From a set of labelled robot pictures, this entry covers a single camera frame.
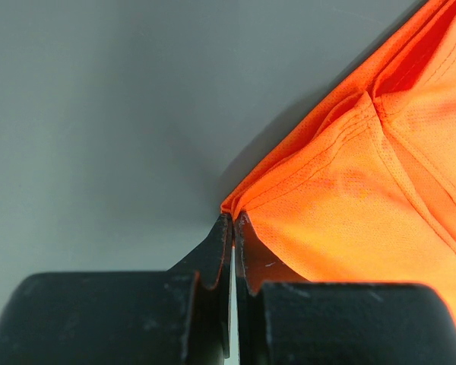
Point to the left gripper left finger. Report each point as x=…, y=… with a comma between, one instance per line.
x=177, y=316

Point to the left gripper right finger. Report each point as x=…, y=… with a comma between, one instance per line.
x=285, y=319

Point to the orange t-shirt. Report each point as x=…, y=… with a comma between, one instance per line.
x=364, y=188

